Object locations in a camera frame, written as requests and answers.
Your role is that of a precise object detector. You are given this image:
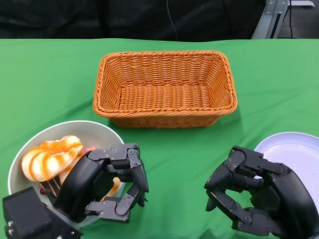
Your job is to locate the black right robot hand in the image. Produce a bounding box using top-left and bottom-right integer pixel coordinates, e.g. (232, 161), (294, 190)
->
(203, 145), (319, 239)

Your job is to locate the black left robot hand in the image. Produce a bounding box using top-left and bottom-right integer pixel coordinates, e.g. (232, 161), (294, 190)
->
(53, 143), (150, 224)

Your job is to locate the orange striped bread ring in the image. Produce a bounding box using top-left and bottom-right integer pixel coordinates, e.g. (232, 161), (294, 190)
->
(58, 151), (124, 200)
(21, 135), (84, 182)

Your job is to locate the grey round bowl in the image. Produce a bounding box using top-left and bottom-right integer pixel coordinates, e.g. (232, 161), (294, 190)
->
(7, 120), (125, 229)

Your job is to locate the chocolate layer cake slice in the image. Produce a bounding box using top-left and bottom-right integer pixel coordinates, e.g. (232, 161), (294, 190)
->
(39, 178), (63, 200)

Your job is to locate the pale lilac plate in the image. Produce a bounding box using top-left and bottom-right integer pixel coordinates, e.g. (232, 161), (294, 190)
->
(253, 131), (319, 212)

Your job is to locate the orange wicker basket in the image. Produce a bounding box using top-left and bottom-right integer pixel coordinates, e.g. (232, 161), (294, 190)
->
(92, 50), (238, 129)

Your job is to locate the green tablecloth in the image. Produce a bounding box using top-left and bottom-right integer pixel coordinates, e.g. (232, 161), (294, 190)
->
(0, 37), (319, 239)

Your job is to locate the black cloth backdrop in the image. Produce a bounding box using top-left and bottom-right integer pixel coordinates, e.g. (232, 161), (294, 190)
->
(0, 0), (267, 42)

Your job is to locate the grey metal stand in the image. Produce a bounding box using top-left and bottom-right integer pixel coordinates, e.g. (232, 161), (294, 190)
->
(251, 0), (316, 40)

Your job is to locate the black cable by stand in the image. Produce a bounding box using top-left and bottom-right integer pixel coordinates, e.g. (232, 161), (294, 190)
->
(288, 4), (294, 38)

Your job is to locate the thin black hanging cable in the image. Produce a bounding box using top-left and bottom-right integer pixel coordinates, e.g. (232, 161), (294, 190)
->
(165, 0), (179, 42)

